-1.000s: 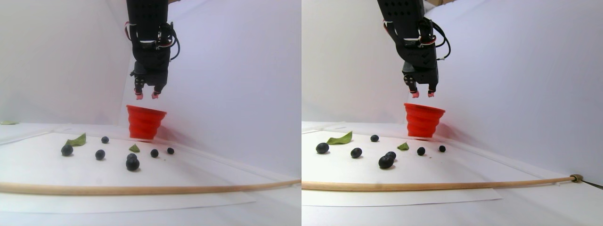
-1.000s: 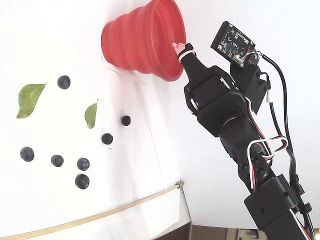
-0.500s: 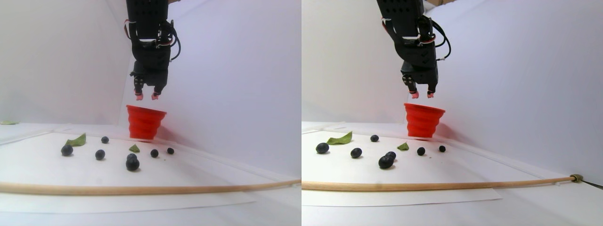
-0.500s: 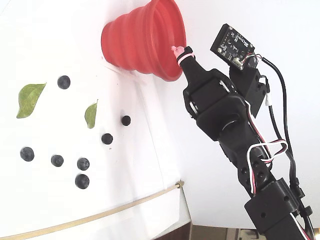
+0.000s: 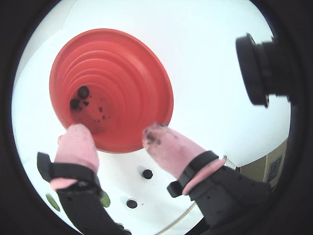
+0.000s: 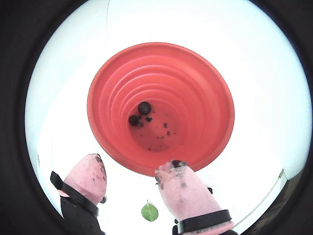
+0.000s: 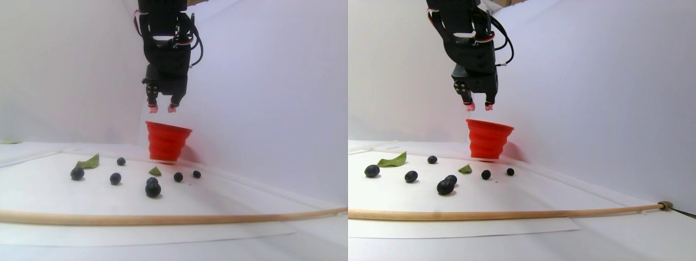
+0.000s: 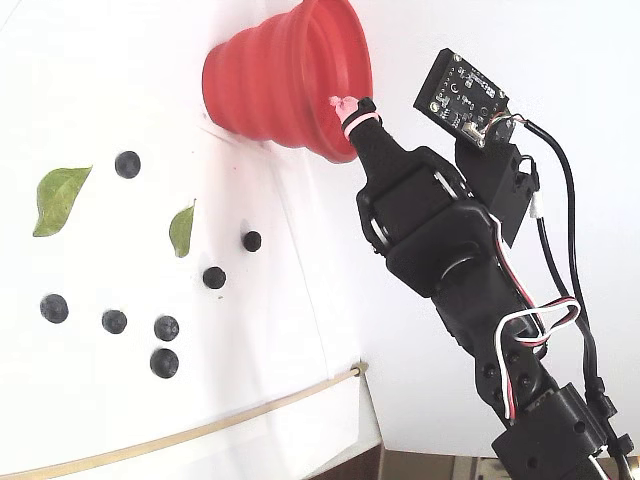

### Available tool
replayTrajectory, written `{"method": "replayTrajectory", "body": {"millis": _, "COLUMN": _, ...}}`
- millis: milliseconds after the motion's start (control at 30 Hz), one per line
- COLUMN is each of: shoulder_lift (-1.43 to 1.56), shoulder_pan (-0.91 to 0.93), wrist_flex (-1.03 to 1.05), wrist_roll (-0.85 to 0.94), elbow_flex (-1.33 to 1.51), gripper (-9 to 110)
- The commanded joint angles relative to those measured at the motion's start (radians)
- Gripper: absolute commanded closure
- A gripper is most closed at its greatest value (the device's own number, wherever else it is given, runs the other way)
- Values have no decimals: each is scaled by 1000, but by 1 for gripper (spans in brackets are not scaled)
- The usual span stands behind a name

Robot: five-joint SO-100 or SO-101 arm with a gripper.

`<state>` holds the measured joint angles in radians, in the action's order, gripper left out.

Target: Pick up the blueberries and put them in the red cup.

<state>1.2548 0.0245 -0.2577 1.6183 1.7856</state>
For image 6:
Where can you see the brass rod end fitting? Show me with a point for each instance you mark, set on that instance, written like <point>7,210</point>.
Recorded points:
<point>281,175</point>

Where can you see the pink sleeved gripper finger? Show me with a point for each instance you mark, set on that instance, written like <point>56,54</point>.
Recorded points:
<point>188,195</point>
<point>85,178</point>

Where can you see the small green leaf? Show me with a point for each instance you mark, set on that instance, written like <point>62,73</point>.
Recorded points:
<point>149,212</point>

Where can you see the red collapsible silicone cup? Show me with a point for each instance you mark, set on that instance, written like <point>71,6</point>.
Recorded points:
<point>171,73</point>

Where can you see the large green leaf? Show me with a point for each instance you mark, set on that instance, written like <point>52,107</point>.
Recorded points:
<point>38,159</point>

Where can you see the thin curved wooden rod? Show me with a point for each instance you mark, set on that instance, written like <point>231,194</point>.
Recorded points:
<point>267,197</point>

